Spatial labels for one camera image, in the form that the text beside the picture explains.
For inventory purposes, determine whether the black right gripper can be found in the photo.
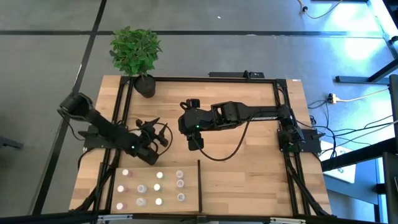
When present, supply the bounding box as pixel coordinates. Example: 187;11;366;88
177;98;215;152

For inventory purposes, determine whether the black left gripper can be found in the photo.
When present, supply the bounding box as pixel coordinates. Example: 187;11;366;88
136;117;169;147

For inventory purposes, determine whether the wooden shelf board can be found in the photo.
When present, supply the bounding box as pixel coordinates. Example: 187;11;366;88
110;166;200;215

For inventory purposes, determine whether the black plant pot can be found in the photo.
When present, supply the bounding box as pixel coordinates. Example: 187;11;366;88
133;73;156;99

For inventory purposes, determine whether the black bar device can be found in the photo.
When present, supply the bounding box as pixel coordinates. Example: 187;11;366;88
208;70;265;79

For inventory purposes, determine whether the green artificial plant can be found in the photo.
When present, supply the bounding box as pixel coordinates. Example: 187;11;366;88
108;26;163;77

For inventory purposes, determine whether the grey furniture foot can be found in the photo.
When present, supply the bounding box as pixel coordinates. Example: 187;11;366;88
0;136;24;150

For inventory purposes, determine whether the white box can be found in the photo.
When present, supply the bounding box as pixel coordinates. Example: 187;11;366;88
319;139;357;184

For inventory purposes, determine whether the black desk crossbeam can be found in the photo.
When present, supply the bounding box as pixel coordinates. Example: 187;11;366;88
321;136;398;172

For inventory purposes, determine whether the black desk foot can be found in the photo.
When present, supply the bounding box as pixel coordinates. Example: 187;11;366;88
335;58;398;85

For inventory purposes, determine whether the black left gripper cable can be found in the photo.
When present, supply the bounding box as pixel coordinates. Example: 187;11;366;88
154;122;174;154

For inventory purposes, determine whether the black aluminium table frame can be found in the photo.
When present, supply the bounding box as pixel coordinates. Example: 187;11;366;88
0;75;398;224

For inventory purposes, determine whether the black shelf divider frame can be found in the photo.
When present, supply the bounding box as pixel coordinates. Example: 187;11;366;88
197;159;203;214

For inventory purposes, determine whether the black shelf end frame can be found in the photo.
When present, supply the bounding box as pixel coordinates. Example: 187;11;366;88
98;161;105;190

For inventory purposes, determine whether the silver metal bracket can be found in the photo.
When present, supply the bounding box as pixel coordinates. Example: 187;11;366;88
269;217;307;224
95;214;134;224

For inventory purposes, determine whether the beige cable with black plug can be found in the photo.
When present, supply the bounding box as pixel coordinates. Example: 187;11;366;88
297;0;343;19

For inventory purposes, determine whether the white power cable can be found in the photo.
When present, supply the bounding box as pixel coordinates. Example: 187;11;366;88
337;88;390;103

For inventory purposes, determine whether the black floor cable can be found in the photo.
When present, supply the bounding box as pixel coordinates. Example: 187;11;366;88
322;121;398;136

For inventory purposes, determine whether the grey floor cable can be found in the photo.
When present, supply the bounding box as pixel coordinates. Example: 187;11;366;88
341;127;398;146

